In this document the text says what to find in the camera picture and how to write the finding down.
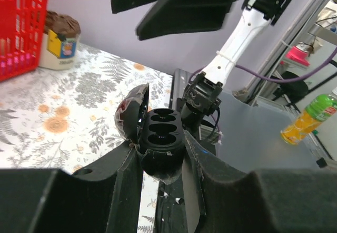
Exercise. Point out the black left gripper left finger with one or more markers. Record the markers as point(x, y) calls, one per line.
point(103, 196)

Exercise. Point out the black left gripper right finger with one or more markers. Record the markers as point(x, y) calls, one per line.
point(220, 198)

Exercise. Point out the long black earbud charging case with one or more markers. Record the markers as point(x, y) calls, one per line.
point(157, 135)

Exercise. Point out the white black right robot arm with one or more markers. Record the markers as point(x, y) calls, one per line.
point(201, 96)

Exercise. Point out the floral patterned table mat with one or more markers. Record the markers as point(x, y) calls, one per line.
point(65, 119)

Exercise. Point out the red plastic shopping basket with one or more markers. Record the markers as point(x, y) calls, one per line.
point(22, 29)

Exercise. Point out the pink object in background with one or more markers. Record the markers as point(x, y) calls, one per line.
point(299, 55)

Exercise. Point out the green orange drink bottle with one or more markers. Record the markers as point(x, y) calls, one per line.
point(318, 111)

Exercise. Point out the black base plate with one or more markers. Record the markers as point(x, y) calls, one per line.
point(170, 215)

